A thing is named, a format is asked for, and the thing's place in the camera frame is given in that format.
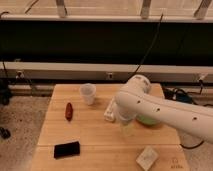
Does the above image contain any red-brown chili pepper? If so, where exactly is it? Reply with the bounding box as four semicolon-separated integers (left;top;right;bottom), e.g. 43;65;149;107
65;103;73;121

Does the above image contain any green bowl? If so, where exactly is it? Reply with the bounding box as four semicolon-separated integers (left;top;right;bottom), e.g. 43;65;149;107
136;115;159;126

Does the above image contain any black eraser block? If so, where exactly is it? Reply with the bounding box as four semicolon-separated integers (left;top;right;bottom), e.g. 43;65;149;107
54;141;80;159

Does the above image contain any black hanging cable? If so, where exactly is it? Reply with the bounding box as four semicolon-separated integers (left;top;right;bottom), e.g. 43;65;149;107
126;13;164;82

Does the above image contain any blue object on floor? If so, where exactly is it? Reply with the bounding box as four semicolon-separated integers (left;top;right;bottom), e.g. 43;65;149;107
176;93;193;104

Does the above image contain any black floor cable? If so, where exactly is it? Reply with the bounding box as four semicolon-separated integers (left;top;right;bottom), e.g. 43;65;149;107
179;139;205;150

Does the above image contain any white plastic bottle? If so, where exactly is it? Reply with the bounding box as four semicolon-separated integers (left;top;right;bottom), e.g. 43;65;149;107
104;100;115;122

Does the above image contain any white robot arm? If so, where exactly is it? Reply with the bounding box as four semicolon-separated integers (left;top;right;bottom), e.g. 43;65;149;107
115;75;213;143

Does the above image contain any clear plastic cup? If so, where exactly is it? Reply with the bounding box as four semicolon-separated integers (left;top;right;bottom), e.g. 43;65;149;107
79;83;96;105

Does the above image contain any black object at left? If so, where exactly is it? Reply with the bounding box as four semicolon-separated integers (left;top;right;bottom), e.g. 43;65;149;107
0;79;12;105

